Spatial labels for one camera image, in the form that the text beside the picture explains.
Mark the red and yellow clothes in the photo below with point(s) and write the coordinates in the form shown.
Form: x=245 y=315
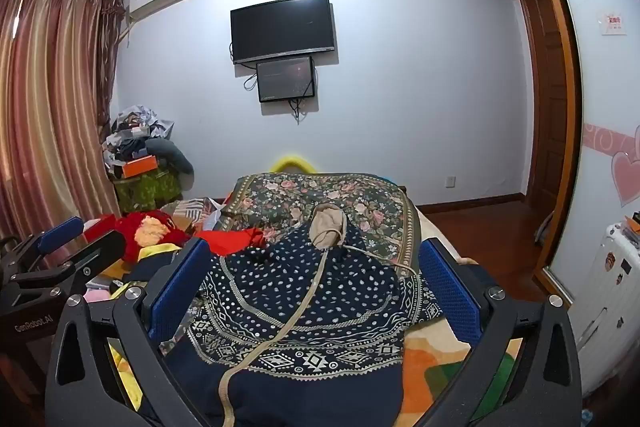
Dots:
x=135 y=227

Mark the white appliance box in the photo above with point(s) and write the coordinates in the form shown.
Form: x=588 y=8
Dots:
x=615 y=297

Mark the large black wall television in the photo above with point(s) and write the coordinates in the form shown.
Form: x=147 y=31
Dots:
x=280 y=29

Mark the small black wall monitor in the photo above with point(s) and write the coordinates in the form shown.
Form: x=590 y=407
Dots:
x=285 y=79

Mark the orange box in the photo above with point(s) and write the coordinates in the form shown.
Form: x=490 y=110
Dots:
x=140 y=167

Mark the colourful fleece blanket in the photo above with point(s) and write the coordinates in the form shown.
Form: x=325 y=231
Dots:
x=435 y=372

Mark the floral bed blanket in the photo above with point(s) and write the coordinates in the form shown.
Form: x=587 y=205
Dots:
x=300 y=197

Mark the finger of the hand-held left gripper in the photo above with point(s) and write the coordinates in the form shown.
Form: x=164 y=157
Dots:
x=62 y=232
x=102 y=252

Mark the green patterned cloth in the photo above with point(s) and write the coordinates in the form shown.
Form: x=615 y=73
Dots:
x=145 y=192

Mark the white wardrobe with pink hearts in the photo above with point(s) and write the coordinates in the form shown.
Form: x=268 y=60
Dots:
x=600 y=107

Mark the wooden door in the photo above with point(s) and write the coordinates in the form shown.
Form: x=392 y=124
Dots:
x=542 y=107

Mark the striped printed cloth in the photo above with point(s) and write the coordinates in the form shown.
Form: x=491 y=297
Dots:
x=197 y=209

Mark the striped pink curtain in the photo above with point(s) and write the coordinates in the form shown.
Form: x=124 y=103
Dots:
x=50 y=107

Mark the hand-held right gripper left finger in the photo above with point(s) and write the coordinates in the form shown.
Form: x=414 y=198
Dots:
x=172 y=292

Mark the navy patterned hooded garment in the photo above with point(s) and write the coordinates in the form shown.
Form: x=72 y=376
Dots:
x=300 y=297

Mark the red cloth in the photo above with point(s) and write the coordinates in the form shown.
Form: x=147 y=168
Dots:
x=225 y=242

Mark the pile of clutter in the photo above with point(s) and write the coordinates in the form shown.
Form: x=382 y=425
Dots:
x=135 y=127

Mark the paper wardrobe sticker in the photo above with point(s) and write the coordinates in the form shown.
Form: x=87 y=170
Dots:
x=612 y=24

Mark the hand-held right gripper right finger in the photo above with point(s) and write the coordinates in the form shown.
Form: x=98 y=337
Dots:
x=450 y=292

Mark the white wall socket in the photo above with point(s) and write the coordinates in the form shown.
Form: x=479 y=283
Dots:
x=450 y=182

